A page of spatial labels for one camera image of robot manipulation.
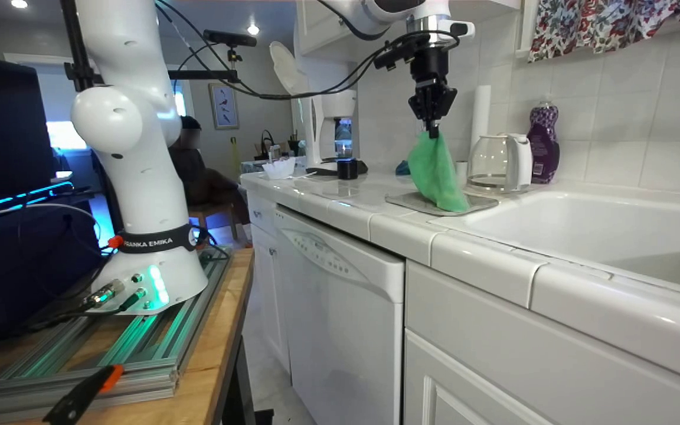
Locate black computer monitor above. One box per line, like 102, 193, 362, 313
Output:
0, 50, 62, 212

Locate orange handled tool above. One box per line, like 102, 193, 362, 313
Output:
41, 361, 127, 425

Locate aluminium rail base frame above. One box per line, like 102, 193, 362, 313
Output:
0, 251, 233, 412

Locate white narrow base cabinet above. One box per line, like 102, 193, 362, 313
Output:
244, 186, 292, 374

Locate black stereo camera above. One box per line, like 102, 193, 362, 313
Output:
200, 29, 259, 50

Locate grey quilted pot holder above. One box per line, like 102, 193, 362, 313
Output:
382, 188, 503, 219

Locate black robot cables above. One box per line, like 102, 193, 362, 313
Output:
154, 0, 418, 101

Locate black table leg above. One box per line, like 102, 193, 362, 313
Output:
219, 344, 262, 425

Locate white dishwasher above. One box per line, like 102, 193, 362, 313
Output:
273, 202, 409, 425

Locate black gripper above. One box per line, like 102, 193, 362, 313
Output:
407, 48, 461, 139

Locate white paper towel roll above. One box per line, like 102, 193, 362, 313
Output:
467, 83, 493, 154

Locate clear plastic container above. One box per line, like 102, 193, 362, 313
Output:
259, 155, 299, 183

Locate white sink basin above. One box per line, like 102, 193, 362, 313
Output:
462, 186, 680, 302

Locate plastic water bottle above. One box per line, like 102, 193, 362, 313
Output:
334, 116, 362, 181

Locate white sink base cabinet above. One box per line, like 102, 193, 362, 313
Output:
399, 258, 680, 425

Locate black bag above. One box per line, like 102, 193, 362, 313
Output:
0, 200, 108, 343

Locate green cloth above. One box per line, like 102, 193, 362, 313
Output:
407, 128, 472, 214

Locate wooden table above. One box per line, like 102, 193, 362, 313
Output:
0, 245, 257, 425

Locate framed wall picture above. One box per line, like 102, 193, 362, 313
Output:
207, 80, 244, 132

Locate purple soap bottle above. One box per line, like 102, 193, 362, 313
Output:
524, 101, 564, 186

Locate floral window curtain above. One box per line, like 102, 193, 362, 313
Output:
526, 0, 680, 67

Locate black camera stand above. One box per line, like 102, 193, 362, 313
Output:
56, 0, 244, 87

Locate seated person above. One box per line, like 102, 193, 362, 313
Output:
168, 114, 252, 241

